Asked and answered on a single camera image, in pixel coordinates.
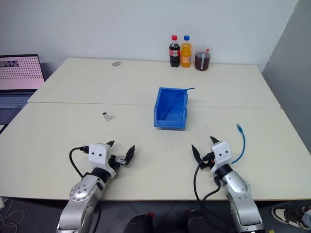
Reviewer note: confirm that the orange soda bottle blue cap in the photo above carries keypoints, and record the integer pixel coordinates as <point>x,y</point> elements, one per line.
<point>186,54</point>

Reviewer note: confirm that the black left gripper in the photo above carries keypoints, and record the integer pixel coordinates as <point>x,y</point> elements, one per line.
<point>114,163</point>

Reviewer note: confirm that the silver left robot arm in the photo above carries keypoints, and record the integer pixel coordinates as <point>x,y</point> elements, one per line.
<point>80,194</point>

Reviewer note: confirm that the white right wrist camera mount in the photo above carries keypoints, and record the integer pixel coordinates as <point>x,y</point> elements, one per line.
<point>221,154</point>

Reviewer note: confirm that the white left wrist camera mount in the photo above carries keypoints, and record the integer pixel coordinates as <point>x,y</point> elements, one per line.
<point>98,156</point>

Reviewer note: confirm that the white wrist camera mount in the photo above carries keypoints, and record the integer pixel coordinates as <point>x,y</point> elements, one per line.
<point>98,156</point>
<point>221,154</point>

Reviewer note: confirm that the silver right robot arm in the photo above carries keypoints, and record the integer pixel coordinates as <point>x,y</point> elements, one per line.
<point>240,194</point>

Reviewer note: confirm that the open laptop with pink screen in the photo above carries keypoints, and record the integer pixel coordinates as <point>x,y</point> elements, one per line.
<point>19,72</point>

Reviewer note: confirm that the cola bottle with red cap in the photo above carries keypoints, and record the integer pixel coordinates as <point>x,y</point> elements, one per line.
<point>174,53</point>

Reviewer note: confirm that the clear jar of dark liquid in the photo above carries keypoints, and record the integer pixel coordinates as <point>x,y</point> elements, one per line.
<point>202,60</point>

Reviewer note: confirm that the black and white sneaker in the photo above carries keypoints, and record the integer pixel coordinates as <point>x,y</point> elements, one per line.
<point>289,216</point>

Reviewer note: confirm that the blue plastic storage bin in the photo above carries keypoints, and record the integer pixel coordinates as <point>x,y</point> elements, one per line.
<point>170,121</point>

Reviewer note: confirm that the dark rounded shape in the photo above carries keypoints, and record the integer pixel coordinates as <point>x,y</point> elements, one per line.
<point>141,224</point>

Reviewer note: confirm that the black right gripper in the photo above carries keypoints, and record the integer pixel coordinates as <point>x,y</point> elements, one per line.
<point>208,160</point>

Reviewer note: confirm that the small grey tape roll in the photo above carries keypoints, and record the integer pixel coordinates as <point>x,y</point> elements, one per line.
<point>116,63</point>

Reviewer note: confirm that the small white connector block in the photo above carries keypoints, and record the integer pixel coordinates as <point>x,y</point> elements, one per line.
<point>107,117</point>

